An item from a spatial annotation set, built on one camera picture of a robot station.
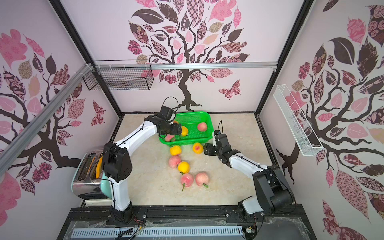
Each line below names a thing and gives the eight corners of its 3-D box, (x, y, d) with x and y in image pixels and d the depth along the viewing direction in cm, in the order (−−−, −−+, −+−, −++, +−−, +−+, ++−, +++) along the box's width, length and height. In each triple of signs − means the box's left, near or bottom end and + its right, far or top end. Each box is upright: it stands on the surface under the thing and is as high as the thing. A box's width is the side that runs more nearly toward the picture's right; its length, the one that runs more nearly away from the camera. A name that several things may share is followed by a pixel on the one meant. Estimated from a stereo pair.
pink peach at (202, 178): (195, 187, 85) (195, 183, 80) (195, 176, 89) (195, 172, 84) (208, 187, 85) (209, 183, 80) (207, 176, 89) (208, 172, 84)
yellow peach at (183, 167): (183, 176, 88) (183, 172, 84) (177, 168, 92) (176, 164, 88) (191, 170, 91) (190, 166, 87) (184, 162, 94) (183, 159, 90)
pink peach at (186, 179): (179, 182, 86) (178, 178, 81) (186, 174, 89) (185, 170, 84) (187, 189, 83) (187, 185, 79) (194, 180, 87) (194, 176, 82)
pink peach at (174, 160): (167, 165, 93) (166, 161, 89) (175, 157, 97) (174, 152, 93) (174, 171, 91) (173, 167, 86) (182, 162, 94) (182, 158, 90)
